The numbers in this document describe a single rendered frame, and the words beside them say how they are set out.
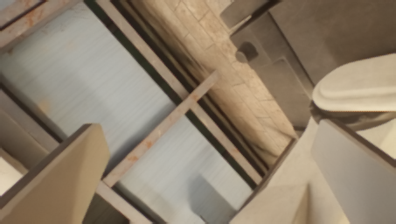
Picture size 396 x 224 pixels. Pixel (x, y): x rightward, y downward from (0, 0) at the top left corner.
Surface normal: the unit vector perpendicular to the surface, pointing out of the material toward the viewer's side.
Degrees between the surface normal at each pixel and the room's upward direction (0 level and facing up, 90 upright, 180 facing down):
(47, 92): 90
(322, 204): 90
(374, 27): 0
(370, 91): 45
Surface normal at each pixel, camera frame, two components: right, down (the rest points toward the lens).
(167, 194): 0.38, -0.01
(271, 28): -0.20, 0.48
